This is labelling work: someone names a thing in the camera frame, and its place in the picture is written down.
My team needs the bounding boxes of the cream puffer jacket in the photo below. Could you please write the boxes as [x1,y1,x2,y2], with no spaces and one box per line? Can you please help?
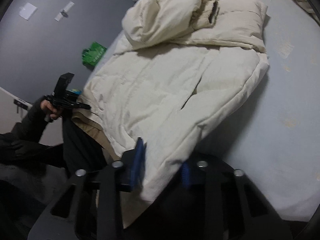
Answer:
[73,0,269,202]

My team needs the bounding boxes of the left forearm dark sleeve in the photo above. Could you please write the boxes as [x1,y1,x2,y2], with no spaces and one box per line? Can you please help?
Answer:
[1,96,48,169]

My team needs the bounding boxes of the white wall switch plate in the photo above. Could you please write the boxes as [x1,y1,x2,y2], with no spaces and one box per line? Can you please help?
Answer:
[19,2,37,21]

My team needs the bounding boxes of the green paper bag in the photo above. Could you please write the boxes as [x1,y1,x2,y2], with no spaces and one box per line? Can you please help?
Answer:
[82,42,107,69]

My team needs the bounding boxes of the person's left hand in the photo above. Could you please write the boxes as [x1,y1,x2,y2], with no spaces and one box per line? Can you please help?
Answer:
[40,100,61,120]

